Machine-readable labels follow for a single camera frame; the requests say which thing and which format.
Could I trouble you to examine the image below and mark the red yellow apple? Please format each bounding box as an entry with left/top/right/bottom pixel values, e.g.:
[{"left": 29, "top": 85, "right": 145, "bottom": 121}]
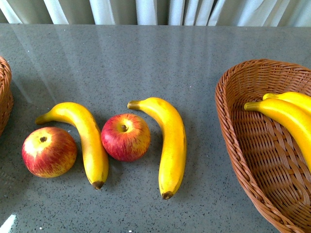
[
  {"left": 101, "top": 113, "right": 151, "bottom": 162},
  {"left": 21, "top": 127, "right": 77, "bottom": 178}
]

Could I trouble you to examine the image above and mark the yellow banana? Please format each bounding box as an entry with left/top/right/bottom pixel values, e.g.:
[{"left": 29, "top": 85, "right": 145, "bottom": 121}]
[
  {"left": 127, "top": 97, "right": 187, "bottom": 200},
  {"left": 35, "top": 102, "right": 109, "bottom": 190},
  {"left": 262, "top": 92, "right": 311, "bottom": 114},
  {"left": 244, "top": 99, "right": 311, "bottom": 168}
]

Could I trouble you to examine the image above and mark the right brown wicker basket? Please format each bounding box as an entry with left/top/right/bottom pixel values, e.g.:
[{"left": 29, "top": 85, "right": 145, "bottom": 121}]
[{"left": 215, "top": 59, "right": 311, "bottom": 233}]

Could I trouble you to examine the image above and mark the brown wicker basket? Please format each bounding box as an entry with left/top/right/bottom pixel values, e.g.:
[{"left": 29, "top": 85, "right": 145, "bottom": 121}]
[
  {"left": 0, "top": 57, "right": 14, "bottom": 134},
  {"left": 215, "top": 59, "right": 311, "bottom": 233}
]

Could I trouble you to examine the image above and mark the white pleated curtain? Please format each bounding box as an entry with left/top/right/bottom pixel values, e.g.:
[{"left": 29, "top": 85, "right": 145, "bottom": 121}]
[{"left": 0, "top": 0, "right": 311, "bottom": 27}]

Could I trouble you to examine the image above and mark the left brown wicker basket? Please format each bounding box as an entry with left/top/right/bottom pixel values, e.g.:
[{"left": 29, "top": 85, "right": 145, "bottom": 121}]
[{"left": 0, "top": 57, "right": 14, "bottom": 134}]

